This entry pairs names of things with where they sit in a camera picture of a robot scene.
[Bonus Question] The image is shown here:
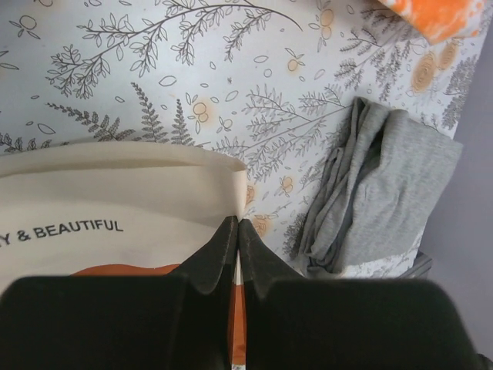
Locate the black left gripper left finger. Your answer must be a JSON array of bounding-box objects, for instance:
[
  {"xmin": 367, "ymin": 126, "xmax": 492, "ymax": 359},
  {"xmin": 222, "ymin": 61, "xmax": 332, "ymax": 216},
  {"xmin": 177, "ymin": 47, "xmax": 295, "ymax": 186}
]
[{"xmin": 1, "ymin": 217, "xmax": 238, "ymax": 369}]

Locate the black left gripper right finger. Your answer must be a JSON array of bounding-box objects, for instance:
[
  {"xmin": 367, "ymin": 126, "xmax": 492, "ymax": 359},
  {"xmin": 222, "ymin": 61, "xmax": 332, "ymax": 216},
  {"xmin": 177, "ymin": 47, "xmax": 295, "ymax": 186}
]
[{"xmin": 238, "ymin": 220, "xmax": 480, "ymax": 369}]

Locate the orange and cream underwear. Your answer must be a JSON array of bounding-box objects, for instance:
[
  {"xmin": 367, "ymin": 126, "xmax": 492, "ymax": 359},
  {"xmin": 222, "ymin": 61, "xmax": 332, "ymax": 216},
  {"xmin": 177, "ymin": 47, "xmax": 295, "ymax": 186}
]
[{"xmin": 0, "ymin": 142, "xmax": 247, "ymax": 370}]

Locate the grey folded cloth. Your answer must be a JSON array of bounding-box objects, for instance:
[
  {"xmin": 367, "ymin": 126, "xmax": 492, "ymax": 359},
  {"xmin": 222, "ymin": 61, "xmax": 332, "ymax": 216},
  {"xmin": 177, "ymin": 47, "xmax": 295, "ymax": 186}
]
[{"xmin": 298, "ymin": 97, "xmax": 462, "ymax": 278}]

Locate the floral patterned table mat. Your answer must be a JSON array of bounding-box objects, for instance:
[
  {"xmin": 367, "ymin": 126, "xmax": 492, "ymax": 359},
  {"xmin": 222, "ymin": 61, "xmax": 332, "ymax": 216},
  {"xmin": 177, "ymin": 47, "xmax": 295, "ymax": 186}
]
[{"xmin": 1, "ymin": 1, "xmax": 492, "ymax": 260}]

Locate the orange white patterned cloth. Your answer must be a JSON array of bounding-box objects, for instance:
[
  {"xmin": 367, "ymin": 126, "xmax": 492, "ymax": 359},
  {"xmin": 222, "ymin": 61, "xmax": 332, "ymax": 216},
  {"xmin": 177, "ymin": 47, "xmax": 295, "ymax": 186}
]
[{"xmin": 379, "ymin": 0, "xmax": 486, "ymax": 45}]

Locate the aluminium frame rail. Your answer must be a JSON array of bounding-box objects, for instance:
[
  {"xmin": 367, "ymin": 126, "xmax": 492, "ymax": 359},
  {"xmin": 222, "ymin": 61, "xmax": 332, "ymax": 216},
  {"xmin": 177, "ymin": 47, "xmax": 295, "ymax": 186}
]
[{"xmin": 401, "ymin": 251, "xmax": 433, "ymax": 279}]

